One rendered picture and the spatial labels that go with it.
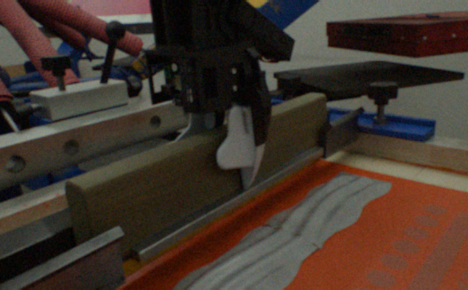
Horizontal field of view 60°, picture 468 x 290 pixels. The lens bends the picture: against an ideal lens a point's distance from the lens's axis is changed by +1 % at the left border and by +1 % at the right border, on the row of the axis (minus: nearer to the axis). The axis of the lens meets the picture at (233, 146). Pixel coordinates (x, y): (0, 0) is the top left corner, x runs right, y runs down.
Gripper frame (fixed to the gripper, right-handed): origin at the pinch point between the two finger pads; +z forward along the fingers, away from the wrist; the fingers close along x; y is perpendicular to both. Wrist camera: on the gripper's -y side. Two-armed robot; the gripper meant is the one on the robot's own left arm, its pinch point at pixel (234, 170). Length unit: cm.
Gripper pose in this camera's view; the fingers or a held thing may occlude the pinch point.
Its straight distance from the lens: 43.7
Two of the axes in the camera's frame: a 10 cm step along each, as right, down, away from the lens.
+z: 0.6, 9.4, 3.4
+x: 7.5, 1.8, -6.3
